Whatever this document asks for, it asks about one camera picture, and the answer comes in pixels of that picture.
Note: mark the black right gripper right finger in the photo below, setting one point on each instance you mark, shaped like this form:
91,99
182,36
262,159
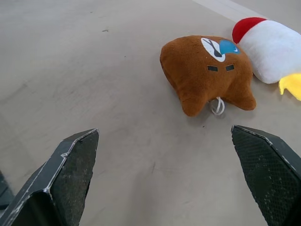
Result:
270,174

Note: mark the brown plush toy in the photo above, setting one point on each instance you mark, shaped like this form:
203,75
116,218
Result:
202,77

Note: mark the white chicken plush toy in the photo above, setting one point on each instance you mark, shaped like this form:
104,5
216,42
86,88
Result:
270,51

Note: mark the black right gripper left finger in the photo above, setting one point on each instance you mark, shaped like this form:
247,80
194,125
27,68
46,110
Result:
63,179

